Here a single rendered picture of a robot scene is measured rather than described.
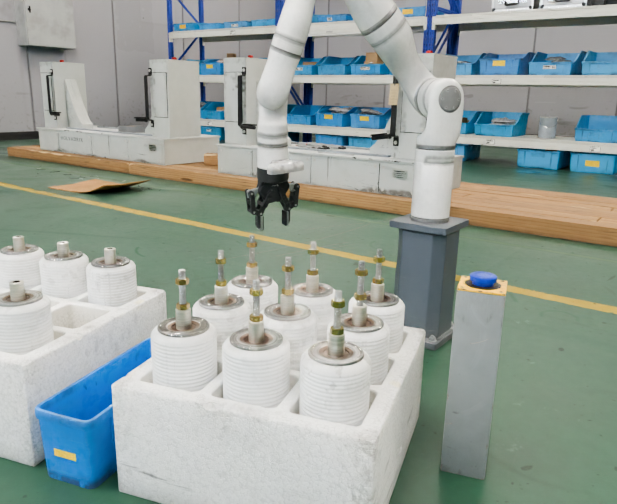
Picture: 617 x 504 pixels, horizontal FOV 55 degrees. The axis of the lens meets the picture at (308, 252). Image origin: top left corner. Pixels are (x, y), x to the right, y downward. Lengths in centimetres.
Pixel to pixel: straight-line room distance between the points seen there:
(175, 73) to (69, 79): 140
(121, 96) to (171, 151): 428
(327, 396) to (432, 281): 70
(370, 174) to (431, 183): 182
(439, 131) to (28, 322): 92
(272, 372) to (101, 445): 31
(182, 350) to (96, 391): 29
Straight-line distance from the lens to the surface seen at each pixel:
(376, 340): 88
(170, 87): 433
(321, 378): 77
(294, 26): 131
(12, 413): 107
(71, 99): 544
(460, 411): 98
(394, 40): 134
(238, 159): 378
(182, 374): 88
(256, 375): 81
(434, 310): 145
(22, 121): 781
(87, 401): 109
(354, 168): 326
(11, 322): 105
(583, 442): 121
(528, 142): 560
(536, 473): 109
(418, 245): 141
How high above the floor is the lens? 59
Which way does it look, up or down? 15 degrees down
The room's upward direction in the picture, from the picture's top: 1 degrees clockwise
